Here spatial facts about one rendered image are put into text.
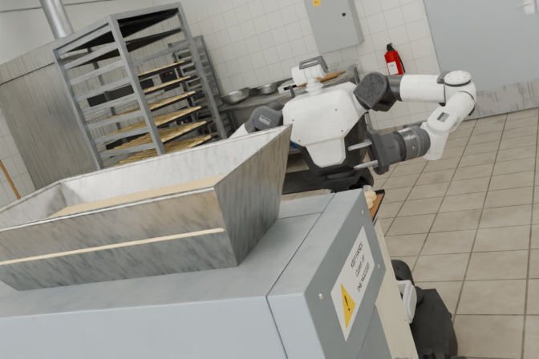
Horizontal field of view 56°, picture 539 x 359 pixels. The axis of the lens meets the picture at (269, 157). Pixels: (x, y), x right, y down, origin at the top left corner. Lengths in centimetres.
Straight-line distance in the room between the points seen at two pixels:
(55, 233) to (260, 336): 35
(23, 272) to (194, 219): 39
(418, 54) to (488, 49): 71
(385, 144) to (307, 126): 48
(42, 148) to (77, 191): 405
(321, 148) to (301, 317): 126
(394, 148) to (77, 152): 377
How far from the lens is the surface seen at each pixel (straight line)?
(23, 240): 88
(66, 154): 497
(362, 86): 180
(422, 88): 174
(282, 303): 62
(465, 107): 162
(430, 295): 251
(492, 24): 583
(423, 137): 144
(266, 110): 191
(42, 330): 90
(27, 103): 514
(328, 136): 181
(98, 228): 77
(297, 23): 633
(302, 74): 184
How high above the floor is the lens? 146
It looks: 12 degrees down
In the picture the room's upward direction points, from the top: 18 degrees counter-clockwise
